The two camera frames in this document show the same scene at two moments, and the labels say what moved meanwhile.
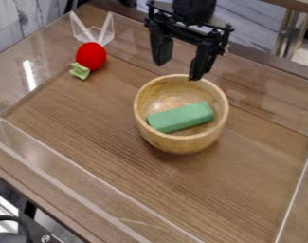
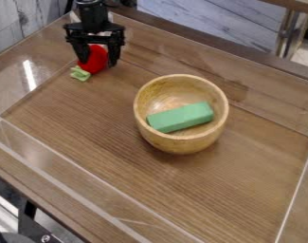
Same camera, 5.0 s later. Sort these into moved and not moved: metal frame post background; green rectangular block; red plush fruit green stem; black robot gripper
Moved: black robot gripper
Not moved: metal frame post background; red plush fruit green stem; green rectangular block
